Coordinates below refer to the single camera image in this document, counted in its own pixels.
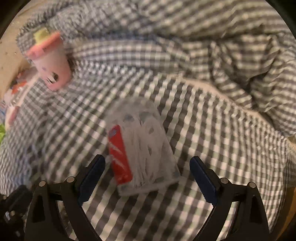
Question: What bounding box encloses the colourful printed cloth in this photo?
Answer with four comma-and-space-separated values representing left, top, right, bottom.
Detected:
1, 67, 37, 142

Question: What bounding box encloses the pink panda sippy cup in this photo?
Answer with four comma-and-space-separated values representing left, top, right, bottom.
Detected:
26, 28, 72, 91

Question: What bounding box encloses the clear bag with red label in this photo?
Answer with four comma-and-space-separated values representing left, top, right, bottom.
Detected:
106, 97, 181, 196

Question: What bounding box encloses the grey checkered bed sheet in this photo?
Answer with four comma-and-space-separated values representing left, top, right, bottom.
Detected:
1, 63, 295, 240

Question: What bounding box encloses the grey checkered duvet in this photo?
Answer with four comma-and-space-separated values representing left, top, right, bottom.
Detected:
16, 1, 295, 137

